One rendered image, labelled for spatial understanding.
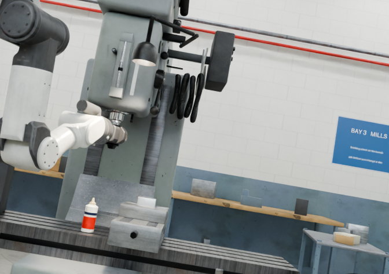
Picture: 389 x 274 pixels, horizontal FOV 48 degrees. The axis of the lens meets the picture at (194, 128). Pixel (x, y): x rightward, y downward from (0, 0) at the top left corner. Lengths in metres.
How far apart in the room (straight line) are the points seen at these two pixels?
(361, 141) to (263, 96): 1.43
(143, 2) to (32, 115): 0.61
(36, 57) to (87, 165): 0.93
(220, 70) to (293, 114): 4.25
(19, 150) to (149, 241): 0.47
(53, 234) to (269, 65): 4.88
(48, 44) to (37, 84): 0.09
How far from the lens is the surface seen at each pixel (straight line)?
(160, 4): 1.47
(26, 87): 1.03
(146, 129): 1.88
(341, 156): 6.11
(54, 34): 1.06
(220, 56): 1.76
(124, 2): 1.48
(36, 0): 1.17
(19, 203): 6.02
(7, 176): 1.59
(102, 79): 1.45
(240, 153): 5.76
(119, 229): 1.31
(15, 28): 1.01
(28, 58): 1.04
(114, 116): 1.50
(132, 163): 1.87
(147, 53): 1.28
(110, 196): 1.85
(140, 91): 1.43
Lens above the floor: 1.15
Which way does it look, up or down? 6 degrees up
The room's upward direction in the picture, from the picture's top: 10 degrees clockwise
